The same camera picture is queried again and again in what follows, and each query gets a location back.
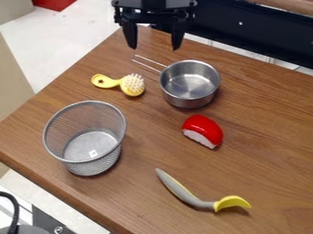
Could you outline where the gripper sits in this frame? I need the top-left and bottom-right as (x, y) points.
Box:
(110, 0), (199, 51)

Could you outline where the silver pan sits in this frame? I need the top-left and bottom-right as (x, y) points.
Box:
(130, 54), (221, 110)

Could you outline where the yellow brush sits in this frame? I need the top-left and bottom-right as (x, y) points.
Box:
(90, 72), (147, 98)

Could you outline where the red box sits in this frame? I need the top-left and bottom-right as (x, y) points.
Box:
(30, 0), (79, 13)

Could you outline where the red and white toy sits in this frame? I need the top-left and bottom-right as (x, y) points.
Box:
(180, 114), (225, 150)

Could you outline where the silver mesh basket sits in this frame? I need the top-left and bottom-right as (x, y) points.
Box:
(41, 100), (129, 177)

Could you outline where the grey and yellow spatula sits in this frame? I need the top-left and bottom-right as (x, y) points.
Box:
(154, 167), (254, 213)

